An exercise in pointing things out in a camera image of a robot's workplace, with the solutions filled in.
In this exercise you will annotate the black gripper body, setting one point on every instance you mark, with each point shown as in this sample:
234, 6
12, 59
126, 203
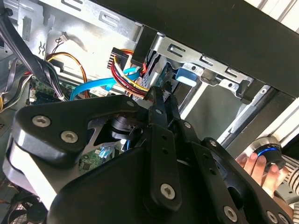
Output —
105, 198

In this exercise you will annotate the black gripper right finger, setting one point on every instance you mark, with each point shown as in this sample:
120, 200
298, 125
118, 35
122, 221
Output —
205, 158

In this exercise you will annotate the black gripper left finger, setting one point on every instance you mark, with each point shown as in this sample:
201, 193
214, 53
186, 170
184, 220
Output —
51, 137

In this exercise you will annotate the hard disk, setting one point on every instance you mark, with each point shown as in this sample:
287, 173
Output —
187, 76

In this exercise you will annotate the person's hand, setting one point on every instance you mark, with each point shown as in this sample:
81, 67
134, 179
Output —
257, 170

